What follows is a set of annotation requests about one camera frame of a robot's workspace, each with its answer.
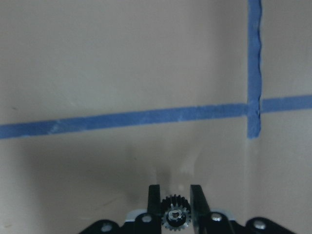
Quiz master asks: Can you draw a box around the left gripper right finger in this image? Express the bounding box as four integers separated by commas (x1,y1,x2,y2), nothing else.
190,185,210,234

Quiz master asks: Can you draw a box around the black bearing gear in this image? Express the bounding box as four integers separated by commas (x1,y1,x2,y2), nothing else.
161,195,192,231

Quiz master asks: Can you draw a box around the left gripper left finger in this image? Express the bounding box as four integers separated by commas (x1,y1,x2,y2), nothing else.
147,184,162,234

